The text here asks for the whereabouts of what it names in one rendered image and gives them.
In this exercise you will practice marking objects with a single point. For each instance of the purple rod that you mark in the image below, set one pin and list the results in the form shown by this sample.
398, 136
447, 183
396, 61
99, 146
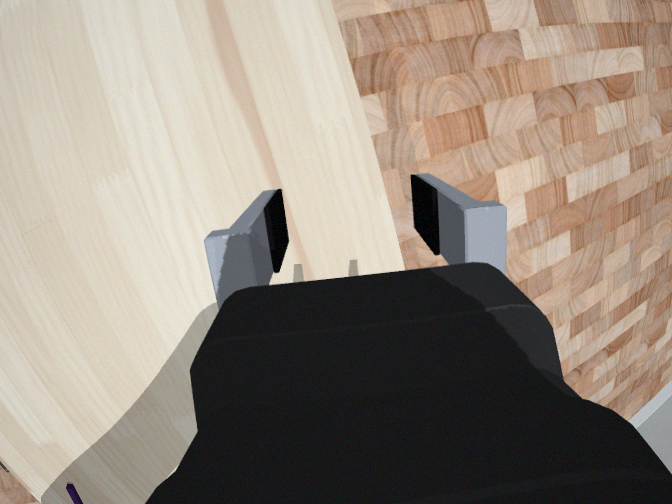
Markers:
73, 494

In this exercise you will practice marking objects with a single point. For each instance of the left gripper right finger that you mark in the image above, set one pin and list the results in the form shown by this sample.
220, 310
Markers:
457, 226

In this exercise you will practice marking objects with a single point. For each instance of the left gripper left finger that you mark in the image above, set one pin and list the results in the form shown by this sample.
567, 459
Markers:
247, 254

